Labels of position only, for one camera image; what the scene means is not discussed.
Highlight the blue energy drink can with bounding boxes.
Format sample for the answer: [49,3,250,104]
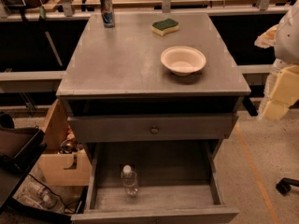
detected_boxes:
[100,0,115,28]

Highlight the open grey middle drawer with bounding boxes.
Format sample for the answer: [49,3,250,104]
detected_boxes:
[72,141,239,224]

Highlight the black chair caster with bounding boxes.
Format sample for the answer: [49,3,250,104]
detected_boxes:
[276,177,299,195]

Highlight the round metal drawer knob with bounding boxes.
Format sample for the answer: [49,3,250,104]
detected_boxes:
[150,126,159,134]

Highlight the white paper bowl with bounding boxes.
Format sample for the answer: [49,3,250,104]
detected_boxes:
[161,46,206,76]

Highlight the black tray cart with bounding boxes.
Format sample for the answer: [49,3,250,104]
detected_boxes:
[0,111,49,210]

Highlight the green and yellow sponge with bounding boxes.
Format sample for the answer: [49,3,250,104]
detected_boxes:
[151,19,179,36]

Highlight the closed grey top drawer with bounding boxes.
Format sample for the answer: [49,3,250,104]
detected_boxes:
[68,113,238,143]

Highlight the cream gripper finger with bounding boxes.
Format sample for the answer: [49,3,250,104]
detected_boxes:
[262,65,299,120]

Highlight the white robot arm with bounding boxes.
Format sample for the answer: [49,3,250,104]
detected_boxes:
[259,1,299,120]

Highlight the plastic bottle on floor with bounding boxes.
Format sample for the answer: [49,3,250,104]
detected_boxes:
[28,181,64,214]

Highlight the light wooden box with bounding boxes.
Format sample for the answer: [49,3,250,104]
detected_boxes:
[38,99,91,186]

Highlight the grey wooden drawer cabinet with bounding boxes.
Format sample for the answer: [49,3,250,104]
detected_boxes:
[55,12,252,224]

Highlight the clear plastic water bottle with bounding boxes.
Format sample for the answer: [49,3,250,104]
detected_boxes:
[121,165,139,197]

